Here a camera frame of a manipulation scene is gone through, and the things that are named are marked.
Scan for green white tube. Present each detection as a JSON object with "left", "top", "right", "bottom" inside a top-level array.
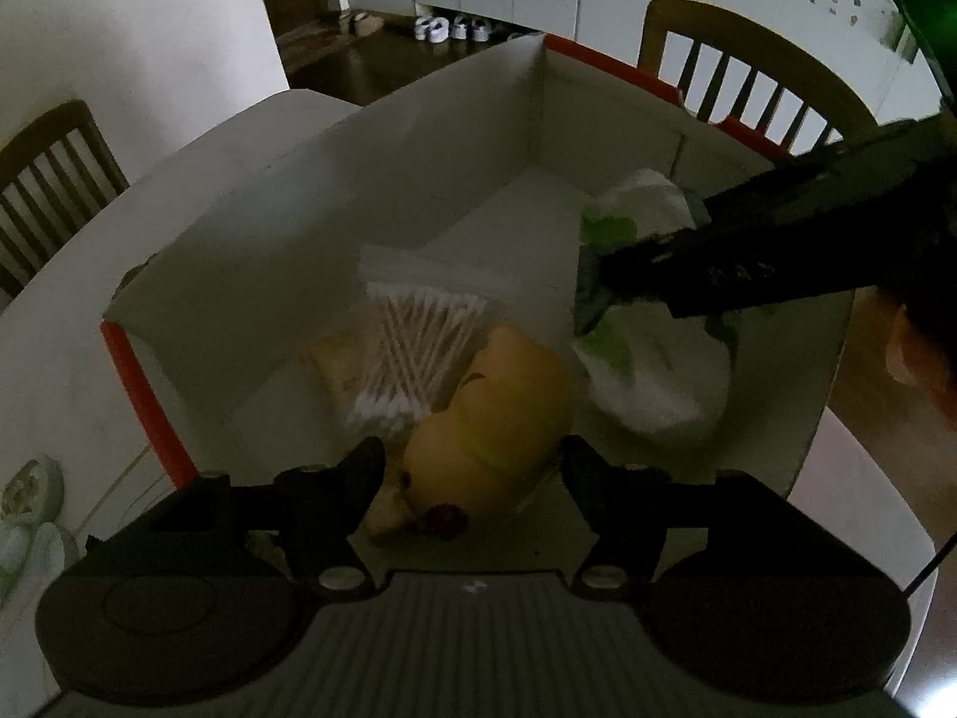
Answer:
[{"left": 0, "top": 519, "right": 80, "bottom": 600}]

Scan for brown wooden chair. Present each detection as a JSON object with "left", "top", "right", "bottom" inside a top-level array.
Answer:
[
  {"left": 0, "top": 99, "right": 130, "bottom": 300},
  {"left": 637, "top": 0, "right": 877, "bottom": 158}
]

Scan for red shoe box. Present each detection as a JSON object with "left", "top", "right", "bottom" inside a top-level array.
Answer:
[{"left": 99, "top": 34, "right": 857, "bottom": 498}]

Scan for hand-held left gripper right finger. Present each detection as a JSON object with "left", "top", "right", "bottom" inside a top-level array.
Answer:
[{"left": 562, "top": 437, "right": 891, "bottom": 601}]

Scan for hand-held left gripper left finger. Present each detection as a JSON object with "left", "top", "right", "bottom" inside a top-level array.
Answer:
[{"left": 82, "top": 437, "right": 386, "bottom": 600}]

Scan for yellow plush toy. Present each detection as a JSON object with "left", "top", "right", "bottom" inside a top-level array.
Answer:
[{"left": 364, "top": 325, "right": 573, "bottom": 543}]

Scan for white green wet wipes pack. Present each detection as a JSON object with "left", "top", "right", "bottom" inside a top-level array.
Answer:
[{"left": 572, "top": 168, "right": 737, "bottom": 450}]

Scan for cotton swab bag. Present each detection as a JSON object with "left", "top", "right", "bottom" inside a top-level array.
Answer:
[{"left": 310, "top": 243, "right": 495, "bottom": 439}]

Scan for person's right hand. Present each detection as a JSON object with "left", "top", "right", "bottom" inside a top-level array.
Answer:
[{"left": 886, "top": 306, "right": 957, "bottom": 390}]

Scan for thin black cable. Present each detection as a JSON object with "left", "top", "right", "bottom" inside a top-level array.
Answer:
[{"left": 901, "top": 538, "right": 944, "bottom": 603}]

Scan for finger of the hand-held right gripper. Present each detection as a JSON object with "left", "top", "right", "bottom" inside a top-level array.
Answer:
[
  {"left": 703, "top": 118, "right": 952, "bottom": 232},
  {"left": 598, "top": 187, "right": 957, "bottom": 319}
]

